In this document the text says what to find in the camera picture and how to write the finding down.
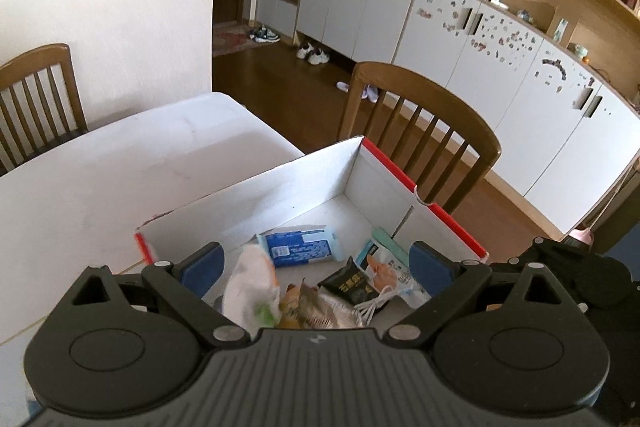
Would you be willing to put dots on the dark sneakers pair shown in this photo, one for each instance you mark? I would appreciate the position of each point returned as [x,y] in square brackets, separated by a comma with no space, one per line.
[264,34]

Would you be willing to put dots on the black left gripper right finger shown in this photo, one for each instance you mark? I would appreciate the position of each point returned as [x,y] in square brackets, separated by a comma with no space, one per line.
[452,286]

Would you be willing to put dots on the silver foil snack bag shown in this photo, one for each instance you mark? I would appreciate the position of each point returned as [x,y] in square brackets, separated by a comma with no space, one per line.
[331,312]

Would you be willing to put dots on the doormat rug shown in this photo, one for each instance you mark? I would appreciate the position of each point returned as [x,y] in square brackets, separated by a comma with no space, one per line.
[231,39]

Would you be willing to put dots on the white plastic bag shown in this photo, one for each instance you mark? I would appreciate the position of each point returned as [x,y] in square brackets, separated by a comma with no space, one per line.
[251,298]

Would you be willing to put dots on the orange round fruit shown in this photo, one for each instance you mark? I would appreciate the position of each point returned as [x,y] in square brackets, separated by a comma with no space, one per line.
[296,307]

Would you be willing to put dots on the wooden chair at left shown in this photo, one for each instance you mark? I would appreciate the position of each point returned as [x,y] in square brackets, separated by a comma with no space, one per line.
[40,104]

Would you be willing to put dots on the blue tissue pack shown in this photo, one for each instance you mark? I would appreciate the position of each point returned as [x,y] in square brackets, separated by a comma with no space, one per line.
[299,246]

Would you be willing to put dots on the white sneakers pair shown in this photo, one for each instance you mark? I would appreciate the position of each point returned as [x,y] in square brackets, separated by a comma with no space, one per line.
[313,56]

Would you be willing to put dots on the wooden chair behind box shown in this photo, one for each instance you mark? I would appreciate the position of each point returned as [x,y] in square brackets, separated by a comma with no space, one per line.
[426,129]

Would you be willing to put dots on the white slippers on floor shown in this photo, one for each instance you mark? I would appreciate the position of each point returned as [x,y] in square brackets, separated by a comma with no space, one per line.
[367,92]

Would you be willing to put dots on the red and white cardboard box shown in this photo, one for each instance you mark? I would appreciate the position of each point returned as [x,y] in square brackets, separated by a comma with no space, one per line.
[349,187]

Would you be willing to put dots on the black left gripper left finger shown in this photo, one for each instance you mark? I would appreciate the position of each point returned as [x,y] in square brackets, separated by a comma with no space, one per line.
[178,290]

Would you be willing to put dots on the black snack packet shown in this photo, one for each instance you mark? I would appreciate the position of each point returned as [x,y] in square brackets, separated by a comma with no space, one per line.
[350,283]

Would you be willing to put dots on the white sideboard cabinet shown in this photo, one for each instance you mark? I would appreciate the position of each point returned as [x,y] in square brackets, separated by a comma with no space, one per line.
[566,137]

